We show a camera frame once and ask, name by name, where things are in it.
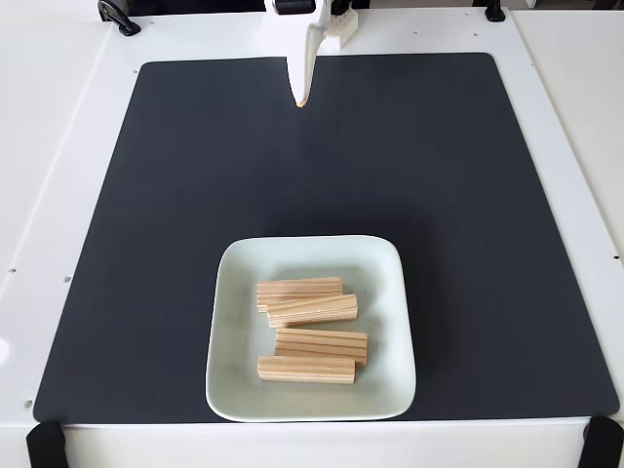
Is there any striped wooden block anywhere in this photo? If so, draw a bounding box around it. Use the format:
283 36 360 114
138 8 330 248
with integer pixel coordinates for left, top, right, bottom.
256 276 344 314
265 293 360 329

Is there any grooved wooden block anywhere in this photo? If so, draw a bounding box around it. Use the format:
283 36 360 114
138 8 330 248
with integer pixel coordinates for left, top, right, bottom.
273 327 370 367

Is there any smooth wooden block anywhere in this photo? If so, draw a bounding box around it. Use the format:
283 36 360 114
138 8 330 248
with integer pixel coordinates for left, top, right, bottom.
256 354 357 385

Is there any pale green square plate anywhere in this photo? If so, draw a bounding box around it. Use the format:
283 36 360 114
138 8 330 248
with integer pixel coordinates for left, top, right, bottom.
204 235 418 423

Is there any black rubber mat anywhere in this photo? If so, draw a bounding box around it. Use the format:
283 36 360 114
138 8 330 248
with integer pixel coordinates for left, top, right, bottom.
32 52 620 424

